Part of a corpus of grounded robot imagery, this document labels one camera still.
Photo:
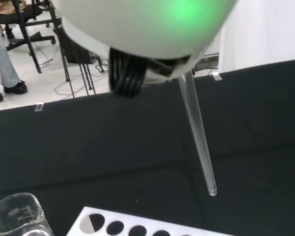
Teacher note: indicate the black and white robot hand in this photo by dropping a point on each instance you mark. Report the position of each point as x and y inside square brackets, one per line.
[137, 27]

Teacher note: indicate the person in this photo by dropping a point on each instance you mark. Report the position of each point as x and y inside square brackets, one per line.
[5, 64]

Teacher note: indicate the black cloth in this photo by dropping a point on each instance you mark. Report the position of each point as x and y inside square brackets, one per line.
[113, 147]

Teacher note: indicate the white test tube rack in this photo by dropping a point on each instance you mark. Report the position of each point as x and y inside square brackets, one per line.
[76, 228]

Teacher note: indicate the clear glass beaker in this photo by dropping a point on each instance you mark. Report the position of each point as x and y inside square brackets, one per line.
[24, 218]

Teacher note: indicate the black tripod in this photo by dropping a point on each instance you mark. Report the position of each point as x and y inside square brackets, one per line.
[30, 44]
[65, 66]

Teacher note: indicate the black office chair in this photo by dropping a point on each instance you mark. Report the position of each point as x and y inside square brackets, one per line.
[17, 16]

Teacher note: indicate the clear plastic cloth clip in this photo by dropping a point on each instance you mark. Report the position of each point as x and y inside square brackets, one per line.
[39, 107]
[216, 76]

